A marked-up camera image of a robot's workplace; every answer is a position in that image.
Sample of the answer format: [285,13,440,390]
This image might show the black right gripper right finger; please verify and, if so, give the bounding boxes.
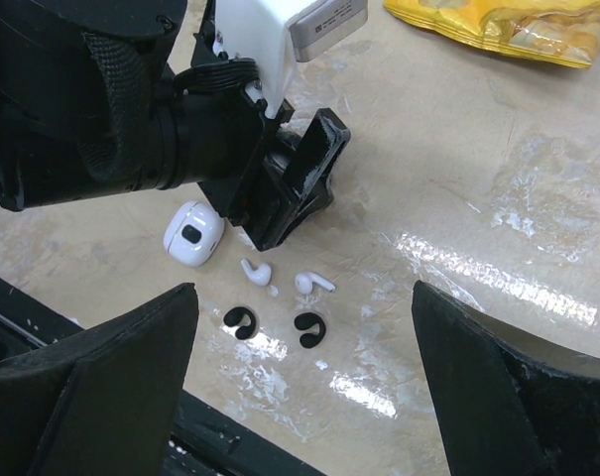
[412,281,600,475]

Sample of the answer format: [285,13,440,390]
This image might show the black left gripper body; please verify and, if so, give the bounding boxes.
[174,59,280,226]

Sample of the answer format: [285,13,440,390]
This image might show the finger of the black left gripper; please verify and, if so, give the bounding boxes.
[242,174,334,251]
[282,108,351,198]

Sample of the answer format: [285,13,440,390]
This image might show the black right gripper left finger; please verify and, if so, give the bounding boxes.
[0,284,198,475]

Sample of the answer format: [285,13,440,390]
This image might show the black clip earbud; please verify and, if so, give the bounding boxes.
[223,306,258,340]
[294,312,327,349]

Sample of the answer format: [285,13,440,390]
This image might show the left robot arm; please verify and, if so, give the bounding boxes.
[0,1,367,251]

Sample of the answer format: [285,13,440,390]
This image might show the white earbud charging case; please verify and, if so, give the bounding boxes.
[163,200,225,268]

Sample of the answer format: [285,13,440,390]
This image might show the white earbud left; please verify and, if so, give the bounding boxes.
[240,259,273,287]

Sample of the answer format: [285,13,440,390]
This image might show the white earbud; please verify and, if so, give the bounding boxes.
[295,272,336,295]
[240,259,273,287]

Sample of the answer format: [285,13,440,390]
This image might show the white earbud right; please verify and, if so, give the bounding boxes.
[295,272,336,295]

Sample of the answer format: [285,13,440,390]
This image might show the yellow chips bag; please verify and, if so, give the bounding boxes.
[383,0,600,68]

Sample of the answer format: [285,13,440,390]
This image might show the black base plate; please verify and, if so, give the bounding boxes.
[0,279,313,475]

